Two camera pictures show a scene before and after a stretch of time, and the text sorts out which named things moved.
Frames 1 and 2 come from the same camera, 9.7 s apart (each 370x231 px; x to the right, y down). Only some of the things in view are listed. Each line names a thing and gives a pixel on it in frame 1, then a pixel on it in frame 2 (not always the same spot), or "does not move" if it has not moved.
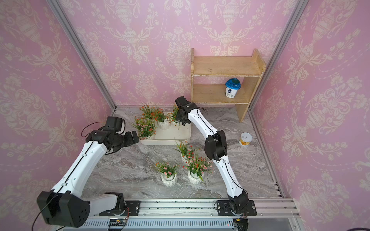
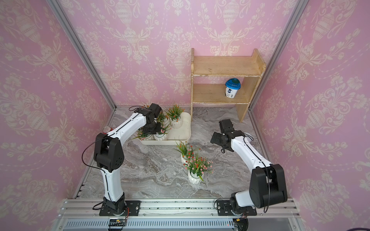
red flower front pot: x=196 y=168 does not move
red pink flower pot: x=187 y=150 does not move
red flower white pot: x=158 y=115 does not move
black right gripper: x=178 y=117 -> x=218 y=140
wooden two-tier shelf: x=209 y=74 does not move
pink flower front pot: x=168 y=175 -> x=162 y=135
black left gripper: x=131 y=140 -> x=158 y=130
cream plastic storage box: x=170 y=136 does not move
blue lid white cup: x=232 y=85 does not move
